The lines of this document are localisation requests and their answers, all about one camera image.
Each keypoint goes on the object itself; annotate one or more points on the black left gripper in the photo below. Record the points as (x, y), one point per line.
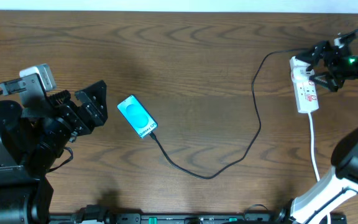
(91, 117)

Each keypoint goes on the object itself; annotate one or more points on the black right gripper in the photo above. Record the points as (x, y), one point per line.
(334, 52)

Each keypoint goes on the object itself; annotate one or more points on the blue screen Galaxy smartphone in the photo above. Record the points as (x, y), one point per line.
(137, 116)

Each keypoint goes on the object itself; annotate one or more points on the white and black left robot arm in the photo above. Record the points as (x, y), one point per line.
(34, 133)

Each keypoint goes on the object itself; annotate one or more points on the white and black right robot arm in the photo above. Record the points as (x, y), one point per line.
(339, 184)

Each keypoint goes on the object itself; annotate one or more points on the white USB charger adapter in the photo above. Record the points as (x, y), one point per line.
(299, 66)

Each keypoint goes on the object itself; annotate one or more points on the white power strip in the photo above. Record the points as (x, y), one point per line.
(305, 90)

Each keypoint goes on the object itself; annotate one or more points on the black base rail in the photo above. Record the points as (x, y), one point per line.
(98, 214)

